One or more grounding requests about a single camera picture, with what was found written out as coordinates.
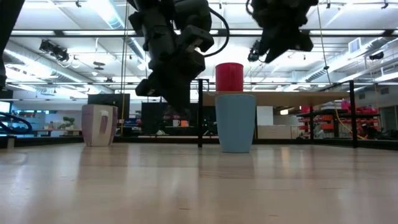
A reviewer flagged black overhead camera with cable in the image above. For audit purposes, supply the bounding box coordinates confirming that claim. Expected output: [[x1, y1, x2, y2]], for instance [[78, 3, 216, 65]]
[[247, 39, 265, 63]]

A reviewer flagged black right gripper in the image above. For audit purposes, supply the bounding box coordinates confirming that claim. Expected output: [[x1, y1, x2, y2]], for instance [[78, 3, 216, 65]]
[[251, 3, 318, 64]]

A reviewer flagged black camera on frame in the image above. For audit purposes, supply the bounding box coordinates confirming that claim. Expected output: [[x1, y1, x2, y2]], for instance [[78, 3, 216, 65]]
[[38, 39, 70, 63]]

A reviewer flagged black table edge rail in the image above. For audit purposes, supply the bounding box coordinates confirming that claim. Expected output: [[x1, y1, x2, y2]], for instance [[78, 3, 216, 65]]
[[0, 134, 398, 151]]

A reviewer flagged lilac and white mug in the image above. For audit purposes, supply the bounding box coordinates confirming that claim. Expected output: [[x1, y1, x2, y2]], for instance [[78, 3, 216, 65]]
[[81, 104, 119, 147]]

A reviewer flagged white cabinet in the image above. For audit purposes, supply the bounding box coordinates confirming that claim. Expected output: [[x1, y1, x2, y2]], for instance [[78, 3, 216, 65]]
[[257, 106, 300, 139]]

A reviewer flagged small green potted plant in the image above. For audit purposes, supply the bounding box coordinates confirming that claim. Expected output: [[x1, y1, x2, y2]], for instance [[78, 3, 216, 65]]
[[58, 116, 76, 131]]

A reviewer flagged black and blue hose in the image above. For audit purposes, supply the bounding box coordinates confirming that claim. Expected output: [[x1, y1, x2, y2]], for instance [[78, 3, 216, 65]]
[[0, 111, 34, 136]]

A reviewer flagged wooden shelf with black legs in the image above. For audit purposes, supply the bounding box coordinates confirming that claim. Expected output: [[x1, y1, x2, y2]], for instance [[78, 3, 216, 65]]
[[190, 77, 358, 149]]

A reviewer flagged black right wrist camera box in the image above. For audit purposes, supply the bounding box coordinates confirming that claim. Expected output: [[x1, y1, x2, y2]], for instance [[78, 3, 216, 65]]
[[290, 30, 315, 53]]

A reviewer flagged thin grey hanging cable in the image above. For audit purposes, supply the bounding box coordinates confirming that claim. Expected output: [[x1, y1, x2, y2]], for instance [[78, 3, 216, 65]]
[[316, 5, 332, 85]]

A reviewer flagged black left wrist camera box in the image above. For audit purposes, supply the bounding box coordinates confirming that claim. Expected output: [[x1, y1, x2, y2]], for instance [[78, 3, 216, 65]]
[[177, 24, 216, 54]]

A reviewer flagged dark monitor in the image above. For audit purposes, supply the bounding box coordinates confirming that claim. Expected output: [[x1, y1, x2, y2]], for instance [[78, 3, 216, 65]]
[[87, 93, 131, 121]]

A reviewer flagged rack with red bins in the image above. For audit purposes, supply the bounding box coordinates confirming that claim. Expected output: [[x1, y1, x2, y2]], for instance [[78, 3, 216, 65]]
[[296, 99, 381, 140]]

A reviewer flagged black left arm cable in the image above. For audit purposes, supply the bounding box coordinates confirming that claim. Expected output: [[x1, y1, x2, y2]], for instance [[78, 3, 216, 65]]
[[203, 7, 231, 58]]

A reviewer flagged red mug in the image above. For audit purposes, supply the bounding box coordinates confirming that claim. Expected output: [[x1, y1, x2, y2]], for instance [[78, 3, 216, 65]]
[[215, 62, 244, 93]]

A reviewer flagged black frame beam with lights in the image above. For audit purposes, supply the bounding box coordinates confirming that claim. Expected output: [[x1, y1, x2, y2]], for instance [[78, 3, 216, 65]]
[[9, 29, 398, 39]]

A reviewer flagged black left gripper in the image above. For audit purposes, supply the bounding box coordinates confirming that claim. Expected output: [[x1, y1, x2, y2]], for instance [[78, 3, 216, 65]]
[[128, 11, 207, 119]]

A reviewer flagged light blue cup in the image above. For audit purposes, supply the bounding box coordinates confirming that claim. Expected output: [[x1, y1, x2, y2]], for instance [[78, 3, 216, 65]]
[[215, 94, 257, 154]]

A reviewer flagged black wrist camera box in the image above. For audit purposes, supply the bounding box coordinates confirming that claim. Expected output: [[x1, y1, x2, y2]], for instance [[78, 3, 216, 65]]
[[290, 30, 315, 53], [177, 24, 216, 54]]

